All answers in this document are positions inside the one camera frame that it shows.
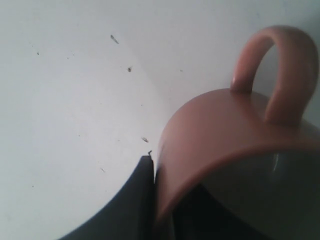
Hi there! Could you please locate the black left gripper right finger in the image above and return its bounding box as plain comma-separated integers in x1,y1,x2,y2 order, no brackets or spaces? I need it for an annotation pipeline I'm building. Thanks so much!
172,183,320,240

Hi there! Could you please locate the pink ceramic mug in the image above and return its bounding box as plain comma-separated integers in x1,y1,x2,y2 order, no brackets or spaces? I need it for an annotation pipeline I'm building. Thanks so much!
153,25,320,240

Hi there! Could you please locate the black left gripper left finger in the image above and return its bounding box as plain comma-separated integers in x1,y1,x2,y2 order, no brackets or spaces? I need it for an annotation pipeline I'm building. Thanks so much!
62,155,155,240

